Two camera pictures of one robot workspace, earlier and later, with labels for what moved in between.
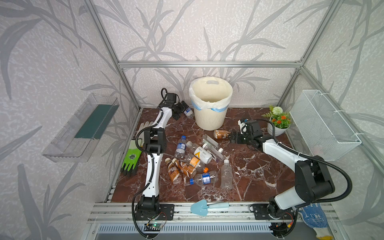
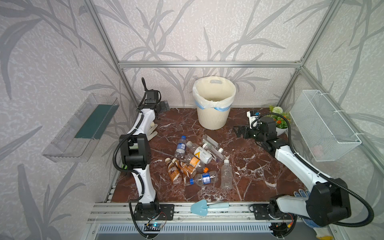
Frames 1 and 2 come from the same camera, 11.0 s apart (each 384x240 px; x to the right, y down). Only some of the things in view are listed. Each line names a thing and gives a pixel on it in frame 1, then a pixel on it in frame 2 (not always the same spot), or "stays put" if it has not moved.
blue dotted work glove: x=313 y=216 stays put
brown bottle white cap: x=173 y=171 stays put
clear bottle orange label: x=194 y=162 stays put
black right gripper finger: x=233 y=139 to x=240 y=132
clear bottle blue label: x=180 y=151 stays put
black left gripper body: x=180 y=109 to x=163 y=106
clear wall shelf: x=74 y=142 stays put
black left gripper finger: x=185 y=106 to x=166 y=105
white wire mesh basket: x=327 y=134 stays put
